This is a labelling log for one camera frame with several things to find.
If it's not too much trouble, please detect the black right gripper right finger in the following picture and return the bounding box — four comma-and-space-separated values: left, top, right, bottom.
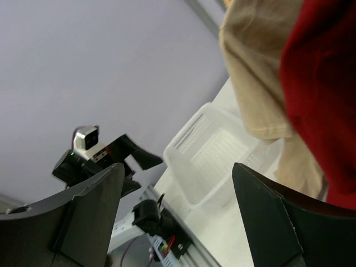
232, 163, 355, 266

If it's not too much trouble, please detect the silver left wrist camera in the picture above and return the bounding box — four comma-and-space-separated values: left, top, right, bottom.
71, 125, 99, 150

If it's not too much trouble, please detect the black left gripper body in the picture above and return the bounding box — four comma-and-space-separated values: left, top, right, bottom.
81, 142, 125, 174

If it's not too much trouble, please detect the bright red t shirt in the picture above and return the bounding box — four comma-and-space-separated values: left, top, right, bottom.
280, 1, 355, 210

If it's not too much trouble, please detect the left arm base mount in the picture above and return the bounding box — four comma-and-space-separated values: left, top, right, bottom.
132, 194, 192, 261

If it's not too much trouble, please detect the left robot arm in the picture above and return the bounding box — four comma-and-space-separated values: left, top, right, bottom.
52, 134, 163, 197

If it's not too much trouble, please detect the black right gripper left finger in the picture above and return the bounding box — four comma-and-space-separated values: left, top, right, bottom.
1, 164, 124, 266

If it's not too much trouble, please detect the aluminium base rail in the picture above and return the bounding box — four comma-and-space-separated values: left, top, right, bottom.
108, 185, 220, 266

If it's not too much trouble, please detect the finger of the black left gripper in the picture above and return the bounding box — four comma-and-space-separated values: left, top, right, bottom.
121, 164, 142, 198
107, 134, 163, 170

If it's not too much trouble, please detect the beige t shirt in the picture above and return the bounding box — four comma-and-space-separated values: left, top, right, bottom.
219, 0, 327, 200

